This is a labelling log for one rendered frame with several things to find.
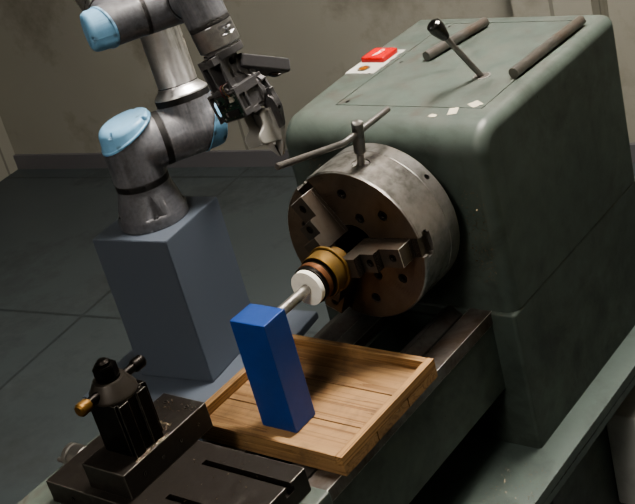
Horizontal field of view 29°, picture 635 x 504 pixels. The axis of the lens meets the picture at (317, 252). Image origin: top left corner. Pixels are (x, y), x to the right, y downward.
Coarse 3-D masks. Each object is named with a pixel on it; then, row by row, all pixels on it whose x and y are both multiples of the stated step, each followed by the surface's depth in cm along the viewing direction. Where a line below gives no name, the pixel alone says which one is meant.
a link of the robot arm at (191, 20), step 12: (180, 0) 203; (192, 0) 202; (204, 0) 202; (216, 0) 204; (180, 12) 204; (192, 12) 203; (204, 12) 203; (216, 12) 203; (192, 24) 204; (204, 24) 203
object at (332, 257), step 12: (312, 252) 224; (324, 252) 221; (336, 252) 221; (312, 264) 219; (324, 264) 219; (336, 264) 220; (324, 276) 218; (336, 276) 219; (348, 276) 222; (336, 288) 221; (324, 300) 220
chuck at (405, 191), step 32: (352, 160) 225; (384, 160) 225; (320, 192) 228; (352, 192) 223; (384, 192) 218; (416, 192) 222; (288, 224) 237; (352, 224) 227; (384, 224) 222; (416, 224) 219; (448, 256) 228; (384, 288) 231; (416, 288) 226
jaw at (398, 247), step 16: (368, 240) 225; (384, 240) 223; (400, 240) 221; (416, 240) 219; (352, 256) 221; (368, 256) 220; (384, 256) 220; (400, 256) 218; (416, 256) 222; (352, 272) 221; (368, 272) 222
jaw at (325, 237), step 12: (312, 192) 227; (300, 204) 226; (312, 204) 226; (324, 204) 228; (300, 216) 228; (312, 216) 226; (324, 216) 226; (336, 216) 228; (300, 228) 227; (312, 228) 225; (324, 228) 225; (336, 228) 227; (312, 240) 223; (324, 240) 224; (336, 240) 225
